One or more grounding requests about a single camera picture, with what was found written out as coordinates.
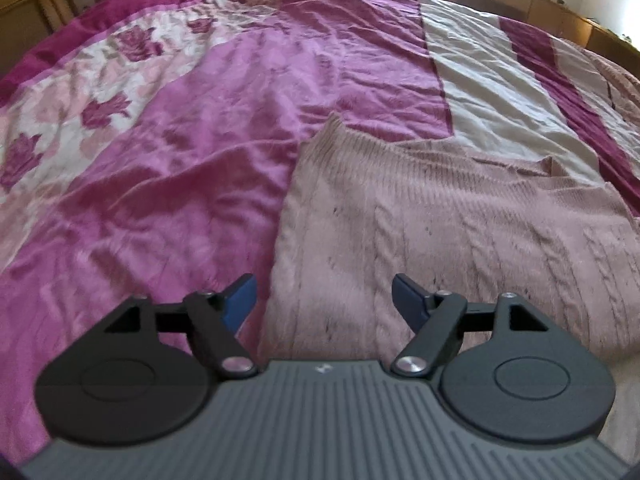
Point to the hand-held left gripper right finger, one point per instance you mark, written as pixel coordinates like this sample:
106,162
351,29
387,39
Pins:
406,297

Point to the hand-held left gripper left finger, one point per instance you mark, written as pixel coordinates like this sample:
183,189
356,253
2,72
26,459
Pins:
242,300

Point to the magenta and white patchwork bedspread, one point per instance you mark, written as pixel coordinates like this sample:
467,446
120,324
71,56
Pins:
210,125

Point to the long wooden cabinet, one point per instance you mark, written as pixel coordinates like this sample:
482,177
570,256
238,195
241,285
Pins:
550,7

